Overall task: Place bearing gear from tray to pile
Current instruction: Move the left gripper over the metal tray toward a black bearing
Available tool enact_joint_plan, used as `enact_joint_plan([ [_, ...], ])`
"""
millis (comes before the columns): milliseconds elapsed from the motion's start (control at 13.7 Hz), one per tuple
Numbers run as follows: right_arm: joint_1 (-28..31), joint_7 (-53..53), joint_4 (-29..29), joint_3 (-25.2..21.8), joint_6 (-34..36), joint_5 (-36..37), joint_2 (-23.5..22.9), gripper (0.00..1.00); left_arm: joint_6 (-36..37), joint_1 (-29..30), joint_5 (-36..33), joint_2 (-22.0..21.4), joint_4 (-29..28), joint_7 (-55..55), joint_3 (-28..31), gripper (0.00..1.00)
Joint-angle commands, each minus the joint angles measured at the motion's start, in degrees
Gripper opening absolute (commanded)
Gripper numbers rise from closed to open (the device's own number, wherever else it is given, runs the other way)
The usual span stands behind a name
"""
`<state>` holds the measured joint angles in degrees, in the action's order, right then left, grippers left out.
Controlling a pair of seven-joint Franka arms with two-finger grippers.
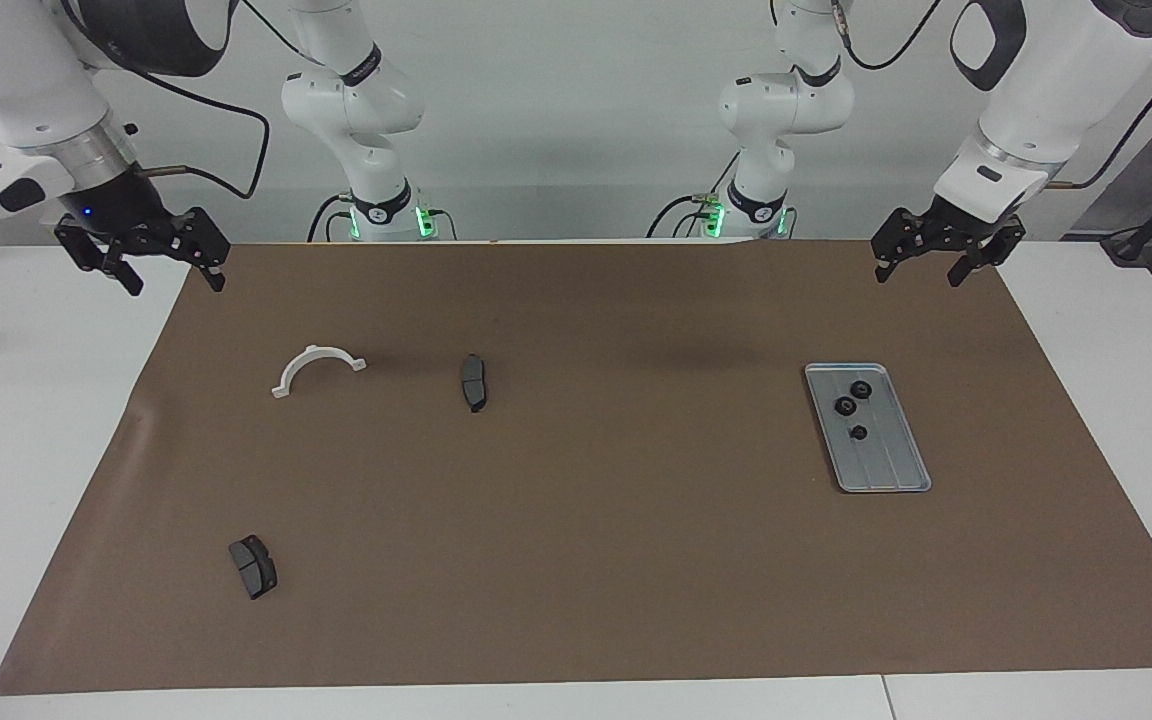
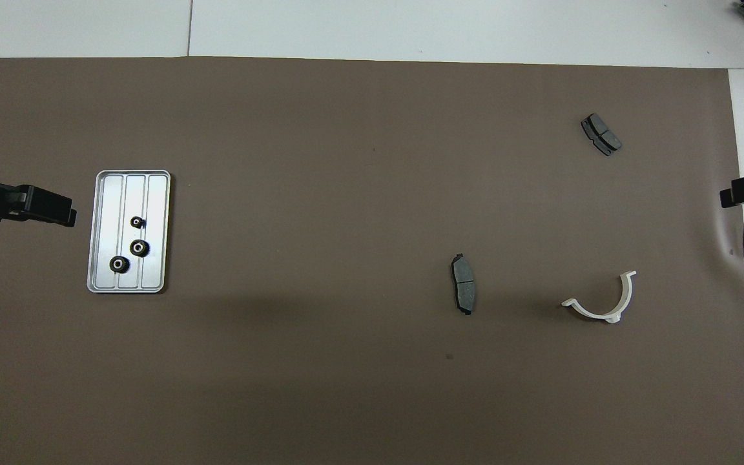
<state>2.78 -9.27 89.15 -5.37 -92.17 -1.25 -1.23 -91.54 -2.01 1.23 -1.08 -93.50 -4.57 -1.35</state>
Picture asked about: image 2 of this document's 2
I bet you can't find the silver metal tray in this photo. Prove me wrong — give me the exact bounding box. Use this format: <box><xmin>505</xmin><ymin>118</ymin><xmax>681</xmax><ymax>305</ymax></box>
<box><xmin>87</xmin><ymin>170</ymin><xmax>172</xmax><ymax>295</ymax></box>

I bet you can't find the short grey brake pad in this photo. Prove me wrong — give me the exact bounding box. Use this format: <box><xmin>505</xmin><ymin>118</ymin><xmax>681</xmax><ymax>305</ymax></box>
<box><xmin>581</xmin><ymin>113</ymin><xmax>623</xmax><ymax>158</ymax></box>

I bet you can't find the long grey brake pad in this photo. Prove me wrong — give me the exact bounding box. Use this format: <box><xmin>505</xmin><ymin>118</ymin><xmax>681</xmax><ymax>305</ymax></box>
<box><xmin>451</xmin><ymin>253</ymin><xmax>477</xmax><ymax>316</ymax></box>

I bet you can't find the brown paper table mat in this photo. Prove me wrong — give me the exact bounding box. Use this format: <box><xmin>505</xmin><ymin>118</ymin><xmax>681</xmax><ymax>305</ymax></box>
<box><xmin>0</xmin><ymin>57</ymin><xmax>744</xmax><ymax>465</ymax></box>

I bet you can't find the white plastic half-ring clamp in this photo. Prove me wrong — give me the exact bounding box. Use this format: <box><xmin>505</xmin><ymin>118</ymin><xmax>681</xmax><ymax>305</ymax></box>
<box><xmin>561</xmin><ymin>270</ymin><xmax>637</xmax><ymax>324</ymax></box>

